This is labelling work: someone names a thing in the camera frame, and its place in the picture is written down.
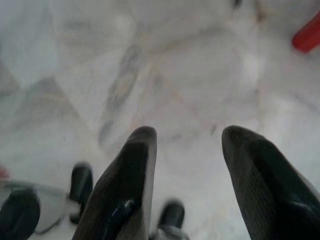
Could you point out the black robot foot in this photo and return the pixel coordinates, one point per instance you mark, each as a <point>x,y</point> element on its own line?
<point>80,185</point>
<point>172,212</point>

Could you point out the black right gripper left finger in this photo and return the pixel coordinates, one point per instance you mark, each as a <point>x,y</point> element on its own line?
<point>127,175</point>

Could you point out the red plastic object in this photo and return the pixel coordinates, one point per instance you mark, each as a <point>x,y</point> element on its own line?
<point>307,37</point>

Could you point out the silver and black robot leg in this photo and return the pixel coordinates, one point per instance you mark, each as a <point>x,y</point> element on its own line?
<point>170,233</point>
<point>20,212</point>

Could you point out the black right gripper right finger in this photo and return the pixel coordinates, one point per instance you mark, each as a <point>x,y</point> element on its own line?
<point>260,180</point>

